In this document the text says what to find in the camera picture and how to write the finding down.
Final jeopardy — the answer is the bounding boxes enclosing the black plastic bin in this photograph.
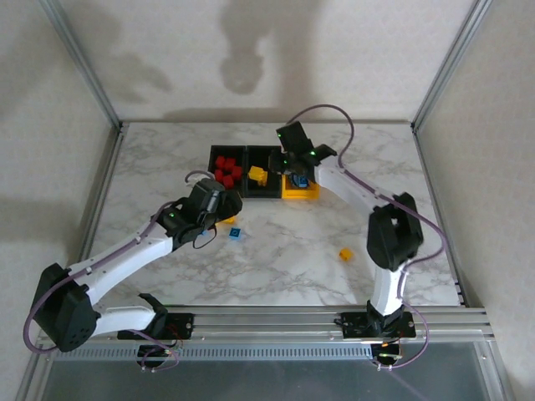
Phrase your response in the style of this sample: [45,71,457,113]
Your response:
[244,145,283,198]
[207,145,248,197]

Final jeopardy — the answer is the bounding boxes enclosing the yellow plastic bin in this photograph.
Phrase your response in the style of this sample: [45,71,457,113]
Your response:
[282,169,322,201]

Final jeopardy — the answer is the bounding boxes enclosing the grey metal panel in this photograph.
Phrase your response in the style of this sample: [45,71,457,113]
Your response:
[41,358,492,401]

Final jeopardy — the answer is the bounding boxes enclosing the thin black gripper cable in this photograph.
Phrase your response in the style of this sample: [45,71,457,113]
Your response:
[191,227,218,251]

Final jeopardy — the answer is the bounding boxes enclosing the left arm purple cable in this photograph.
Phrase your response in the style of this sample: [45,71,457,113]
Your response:
[23,169,218,374]

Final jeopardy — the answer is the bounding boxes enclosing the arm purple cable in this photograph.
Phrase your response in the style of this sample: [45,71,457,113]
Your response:
[23,169,218,374]
[286,104,446,372]

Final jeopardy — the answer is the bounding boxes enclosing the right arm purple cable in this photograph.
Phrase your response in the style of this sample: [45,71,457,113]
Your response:
[286,104,446,372]

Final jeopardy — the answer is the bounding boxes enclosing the aluminium side rail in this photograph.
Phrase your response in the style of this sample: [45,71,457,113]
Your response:
[411,123,467,308]
[62,122,130,310]

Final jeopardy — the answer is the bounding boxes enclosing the aluminium base rail beam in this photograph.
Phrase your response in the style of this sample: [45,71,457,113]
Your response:
[38,306,492,348]

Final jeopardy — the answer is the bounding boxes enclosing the slotted grey cable duct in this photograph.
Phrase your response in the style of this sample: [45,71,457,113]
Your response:
[53,344,374,363]

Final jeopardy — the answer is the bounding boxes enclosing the aluminium frame post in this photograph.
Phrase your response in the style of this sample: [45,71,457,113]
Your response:
[410,0,495,130]
[39,0,125,129]

